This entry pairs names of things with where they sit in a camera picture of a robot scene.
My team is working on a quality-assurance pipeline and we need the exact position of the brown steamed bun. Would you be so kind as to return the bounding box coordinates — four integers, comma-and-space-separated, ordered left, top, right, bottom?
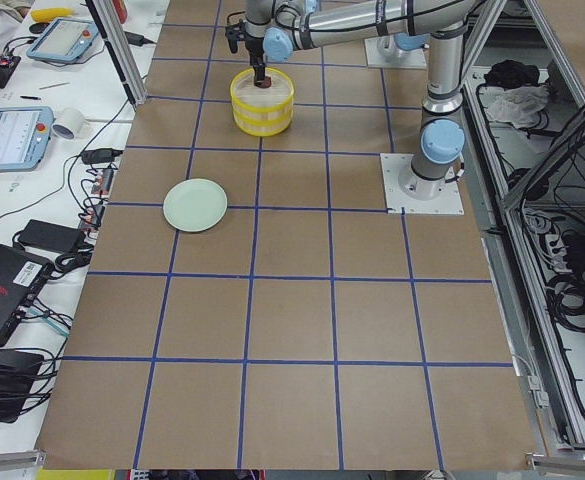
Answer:
255, 76, 272, 89

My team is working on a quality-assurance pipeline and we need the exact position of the aluminium frame post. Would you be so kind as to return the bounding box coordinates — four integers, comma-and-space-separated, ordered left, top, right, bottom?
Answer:
86, 0, 148, 109

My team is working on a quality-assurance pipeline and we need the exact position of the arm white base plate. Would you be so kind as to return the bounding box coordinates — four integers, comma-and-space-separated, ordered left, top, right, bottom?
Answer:
380, 153, 464, 216
364, 33, 430, 70

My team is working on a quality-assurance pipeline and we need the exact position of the white tape roll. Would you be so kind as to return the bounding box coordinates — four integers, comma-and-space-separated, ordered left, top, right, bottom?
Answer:
52, 107, 92, 140

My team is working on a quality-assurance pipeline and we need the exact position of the blue teach pendant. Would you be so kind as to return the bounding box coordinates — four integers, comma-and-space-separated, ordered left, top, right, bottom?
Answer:
26, 17, 99, 64
0, 106, 54, 173

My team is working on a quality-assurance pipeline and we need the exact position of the pale green plate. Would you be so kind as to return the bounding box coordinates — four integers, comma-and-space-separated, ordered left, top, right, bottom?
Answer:
163, 178, 228, 233

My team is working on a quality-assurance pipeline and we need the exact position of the near blue teach pendant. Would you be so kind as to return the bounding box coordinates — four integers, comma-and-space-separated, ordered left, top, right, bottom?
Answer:
0, 106, 54, 173

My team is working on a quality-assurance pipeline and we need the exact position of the far blue teach pendant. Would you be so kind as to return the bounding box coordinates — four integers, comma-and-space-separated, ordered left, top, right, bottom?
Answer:
26, 17, 99, 64

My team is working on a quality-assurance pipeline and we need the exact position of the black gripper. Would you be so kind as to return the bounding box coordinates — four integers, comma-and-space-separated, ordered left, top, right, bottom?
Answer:
245, 35, 266, 86

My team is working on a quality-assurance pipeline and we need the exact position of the white cloth bundle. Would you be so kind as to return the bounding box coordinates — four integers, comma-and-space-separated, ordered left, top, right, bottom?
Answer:
486, 86, 550, 128

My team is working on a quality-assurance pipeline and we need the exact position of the black cloth bundle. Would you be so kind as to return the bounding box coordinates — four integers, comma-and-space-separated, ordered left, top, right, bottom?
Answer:
484, 59, 540, 89

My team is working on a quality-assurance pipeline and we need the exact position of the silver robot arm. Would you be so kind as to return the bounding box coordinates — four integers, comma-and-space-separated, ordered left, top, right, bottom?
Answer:
225, 0, 479, 125

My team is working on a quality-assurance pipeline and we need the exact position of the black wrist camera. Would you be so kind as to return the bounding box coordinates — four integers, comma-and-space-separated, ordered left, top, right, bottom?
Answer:
225, 19, 246, 54

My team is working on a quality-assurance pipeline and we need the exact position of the black box lower left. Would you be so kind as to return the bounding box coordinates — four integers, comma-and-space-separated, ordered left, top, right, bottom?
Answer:
0, 349, 44, 423

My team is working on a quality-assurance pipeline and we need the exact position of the black power adapter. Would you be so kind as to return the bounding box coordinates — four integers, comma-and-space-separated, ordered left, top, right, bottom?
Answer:
13, 219, 86, 253

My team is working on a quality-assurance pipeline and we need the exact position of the black red computer box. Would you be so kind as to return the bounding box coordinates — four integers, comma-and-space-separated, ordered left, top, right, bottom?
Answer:
0, 244, 53, 347

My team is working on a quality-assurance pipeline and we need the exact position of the yellow steamer layer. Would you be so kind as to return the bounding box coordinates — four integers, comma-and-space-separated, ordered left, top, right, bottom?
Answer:
233, 111, 293, 137
230, 67, 295, 125

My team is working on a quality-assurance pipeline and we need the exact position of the yellow object on table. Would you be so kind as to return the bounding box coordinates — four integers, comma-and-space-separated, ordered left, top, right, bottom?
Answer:
30, 7, 74, 23

